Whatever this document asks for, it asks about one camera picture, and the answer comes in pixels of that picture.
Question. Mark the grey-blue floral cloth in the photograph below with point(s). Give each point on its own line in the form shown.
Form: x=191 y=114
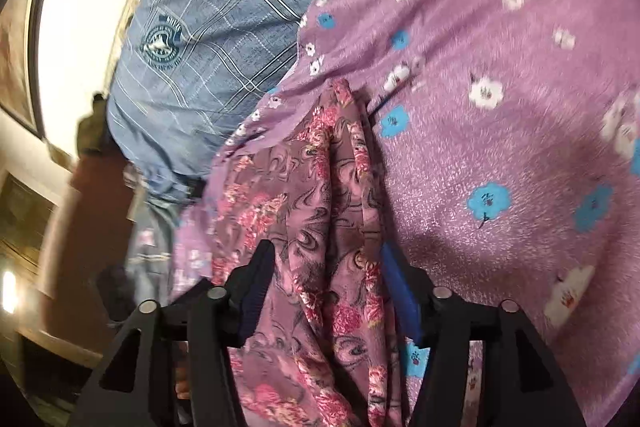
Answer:
x=150 y=237

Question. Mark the olive green cloth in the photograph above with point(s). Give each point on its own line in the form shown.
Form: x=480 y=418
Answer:
x=95 y=127

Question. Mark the brown wooden furniture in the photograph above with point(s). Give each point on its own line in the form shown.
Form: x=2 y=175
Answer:
x=85 y=227

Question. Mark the blue plaid shirt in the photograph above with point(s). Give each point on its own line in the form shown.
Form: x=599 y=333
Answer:
x=240 y=37

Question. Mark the mauve pink-flowered cloth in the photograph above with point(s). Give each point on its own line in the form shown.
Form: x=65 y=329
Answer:
x=320 y=217

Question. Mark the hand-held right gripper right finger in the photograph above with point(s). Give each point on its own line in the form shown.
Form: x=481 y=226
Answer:
x=402 y=292

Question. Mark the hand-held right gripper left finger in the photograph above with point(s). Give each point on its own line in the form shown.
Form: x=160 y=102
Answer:
x=250 y=302

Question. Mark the framed wall picture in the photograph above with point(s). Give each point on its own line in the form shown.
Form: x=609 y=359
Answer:
x=17 y=57

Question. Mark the purple cloth with white-blue flowers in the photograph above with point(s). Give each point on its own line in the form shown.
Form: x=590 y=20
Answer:
x=500 y=147

